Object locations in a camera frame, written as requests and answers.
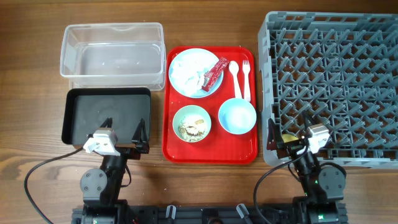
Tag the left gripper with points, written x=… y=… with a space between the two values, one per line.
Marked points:
x=140 y=143

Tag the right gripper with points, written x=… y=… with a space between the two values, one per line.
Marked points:
x=275 y=139

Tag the light blue bowl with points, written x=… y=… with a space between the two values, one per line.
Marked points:
x=237 y=116

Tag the rice and peanut leftovers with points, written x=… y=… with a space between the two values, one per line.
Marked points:
x=193 y=128

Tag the green bowl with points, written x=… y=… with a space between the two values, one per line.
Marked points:
x=188 y=110

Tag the white tissue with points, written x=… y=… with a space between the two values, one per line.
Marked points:
x=187 y=74

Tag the light blue plate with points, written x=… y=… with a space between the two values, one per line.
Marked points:
x=211 y=60

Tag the white plastic spoon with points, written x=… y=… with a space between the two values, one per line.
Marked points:
x=234 y=69

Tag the red snack wrapper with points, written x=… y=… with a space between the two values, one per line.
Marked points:
x=214 y=73

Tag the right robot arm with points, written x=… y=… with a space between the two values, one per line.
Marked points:
x=323 y=184

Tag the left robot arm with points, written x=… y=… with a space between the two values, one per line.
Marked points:
x=101 y=187

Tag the grey dishwasher rack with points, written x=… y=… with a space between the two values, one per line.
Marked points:
x=340 y=68

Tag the yellow cup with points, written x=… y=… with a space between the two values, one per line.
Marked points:
x=288 y=138

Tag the black plastic tray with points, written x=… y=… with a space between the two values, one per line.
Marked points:
x=86 y=110

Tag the pink plastic fork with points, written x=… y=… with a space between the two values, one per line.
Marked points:
x=246 y=69

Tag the clear plastic bin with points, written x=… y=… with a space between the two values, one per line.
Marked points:
x=110 y=55

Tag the red serving tray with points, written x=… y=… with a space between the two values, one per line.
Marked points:
x=219 y=147

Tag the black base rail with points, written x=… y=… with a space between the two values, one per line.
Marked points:
x=275 y=213

